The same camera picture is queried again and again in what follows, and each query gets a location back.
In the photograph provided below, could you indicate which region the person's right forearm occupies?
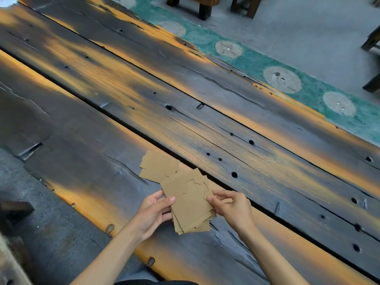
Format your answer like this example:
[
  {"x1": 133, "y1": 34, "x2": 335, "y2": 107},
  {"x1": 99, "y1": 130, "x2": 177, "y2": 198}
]
[{"x1": 237, "y1": 223, "x2": 309, "y2": 285}]

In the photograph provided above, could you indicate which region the loose brown paper card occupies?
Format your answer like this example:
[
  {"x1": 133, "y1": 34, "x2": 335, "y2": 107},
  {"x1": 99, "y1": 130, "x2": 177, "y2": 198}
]
[{"x1": 139, "y1": 154, "x2": 180, "y2": 184}]

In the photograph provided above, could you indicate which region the dark wooden bench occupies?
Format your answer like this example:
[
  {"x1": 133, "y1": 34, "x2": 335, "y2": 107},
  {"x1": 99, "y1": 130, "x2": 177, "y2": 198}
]
[{"x1": 0, "y1": 201, "x2": 35, "y2": 235}]

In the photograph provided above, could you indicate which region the person's right hand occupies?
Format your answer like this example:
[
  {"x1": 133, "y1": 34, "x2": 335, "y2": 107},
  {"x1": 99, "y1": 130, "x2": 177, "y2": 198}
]
[{"x1": 207, "y1": 190, "x2": 257, "y2": 235}]

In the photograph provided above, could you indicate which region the dark wooden chair leg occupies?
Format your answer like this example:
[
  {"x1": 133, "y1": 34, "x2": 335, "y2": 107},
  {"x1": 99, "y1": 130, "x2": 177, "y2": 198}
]
[
  {"x1": 361, "y1": 25, "x2": 380, "y2": 51},
  {"x1": 362, "y1": 73, "x2": 380, "y2": 94}
]

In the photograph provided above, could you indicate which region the person's left forearm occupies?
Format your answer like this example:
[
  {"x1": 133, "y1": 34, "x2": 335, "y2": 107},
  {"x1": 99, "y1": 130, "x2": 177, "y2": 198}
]
[{"x1": 70, "y1": 224, "x2": 143, "y2": 285}]

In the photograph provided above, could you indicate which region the person's left hand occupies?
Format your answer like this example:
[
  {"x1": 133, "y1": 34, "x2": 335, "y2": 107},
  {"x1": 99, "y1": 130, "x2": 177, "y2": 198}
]
[{"x1": 128, "y1": 190, "x2": 176, "y2": 242}]

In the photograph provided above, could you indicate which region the dark wooden stool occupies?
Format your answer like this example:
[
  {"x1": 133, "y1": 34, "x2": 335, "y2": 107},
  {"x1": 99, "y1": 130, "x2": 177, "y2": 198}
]
[
  {"x1": 166, "y1": 0, "x2": 221, "y2": 21},
  {"x1": 231, "y1": 0, "x2": 263, "y2": 19}
]

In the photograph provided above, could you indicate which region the beige fabric item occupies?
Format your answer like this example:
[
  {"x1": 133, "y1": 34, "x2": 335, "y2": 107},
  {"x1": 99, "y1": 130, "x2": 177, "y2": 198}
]
[{"x1": 0, "y1": 231, "x2": 33, "y2": 285}]

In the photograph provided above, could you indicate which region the stack of brown paper cards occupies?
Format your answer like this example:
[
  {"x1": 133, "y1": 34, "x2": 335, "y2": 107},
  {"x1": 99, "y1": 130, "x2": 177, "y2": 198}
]
[{"x1": 160, "y1": 168, "x2": 218, "y2": 235}]

